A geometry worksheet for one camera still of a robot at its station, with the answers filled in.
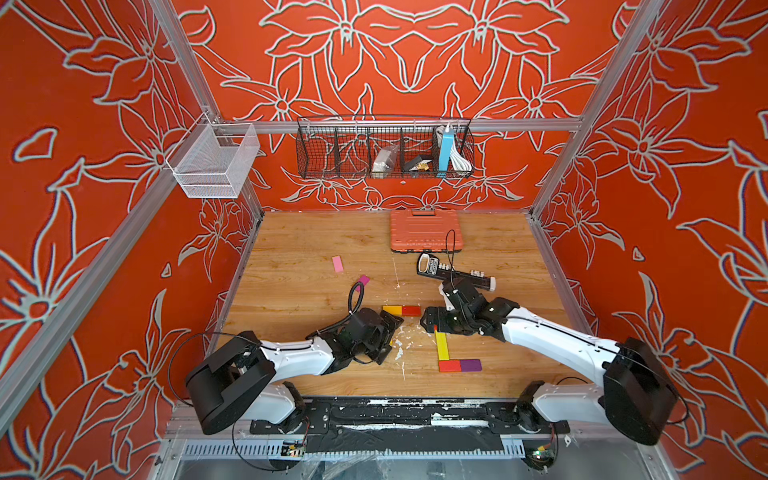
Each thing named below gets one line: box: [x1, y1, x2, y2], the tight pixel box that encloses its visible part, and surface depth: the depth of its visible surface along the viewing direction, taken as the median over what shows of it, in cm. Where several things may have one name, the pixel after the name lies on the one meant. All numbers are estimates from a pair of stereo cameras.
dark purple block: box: [460, 359, 482, 372], surface depth 83 cm
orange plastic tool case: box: [390, 209, 464, 253], surface depth 112 cm
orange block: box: [382, 305, 403, 317], surface depth 94 cm
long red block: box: [439, 360, 461, 372], surface depth 83 cm
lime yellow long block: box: [435, 330, 450, 360], surface depth 85 cm
